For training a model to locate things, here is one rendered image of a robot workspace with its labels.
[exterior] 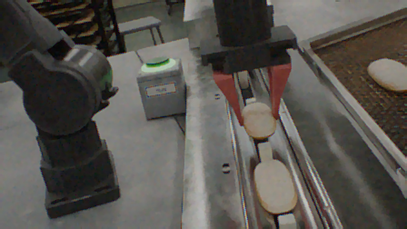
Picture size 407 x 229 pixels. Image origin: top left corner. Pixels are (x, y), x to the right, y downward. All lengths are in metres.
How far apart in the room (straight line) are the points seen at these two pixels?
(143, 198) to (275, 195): 0.18
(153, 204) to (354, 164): 0.23
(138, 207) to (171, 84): 0.27
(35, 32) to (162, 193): 0.23
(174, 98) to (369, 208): 0.39
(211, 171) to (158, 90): 0.29
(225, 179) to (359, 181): 0.14
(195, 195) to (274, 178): 0.08
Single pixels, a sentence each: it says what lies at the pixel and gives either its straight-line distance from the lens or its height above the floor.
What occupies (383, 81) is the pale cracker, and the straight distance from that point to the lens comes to 0.58.
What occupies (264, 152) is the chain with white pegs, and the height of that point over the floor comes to 0.86.
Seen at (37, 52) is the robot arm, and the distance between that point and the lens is 0.56.
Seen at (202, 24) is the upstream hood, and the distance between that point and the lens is 1.02.
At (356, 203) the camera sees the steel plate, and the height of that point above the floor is 0.82.
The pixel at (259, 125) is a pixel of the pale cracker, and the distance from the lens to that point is 0.56.
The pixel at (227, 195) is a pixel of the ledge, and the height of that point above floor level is 0.86.
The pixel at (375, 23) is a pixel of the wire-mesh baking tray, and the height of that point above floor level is 0.91.
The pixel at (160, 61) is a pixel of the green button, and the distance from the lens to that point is 0.80.
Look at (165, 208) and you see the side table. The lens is 0.56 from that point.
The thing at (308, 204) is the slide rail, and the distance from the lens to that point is 0.47.
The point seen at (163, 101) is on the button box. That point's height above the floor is 0.85.
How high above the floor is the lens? 1.11
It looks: 21 degrees down
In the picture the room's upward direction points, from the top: 11 degrees counter-clockwise
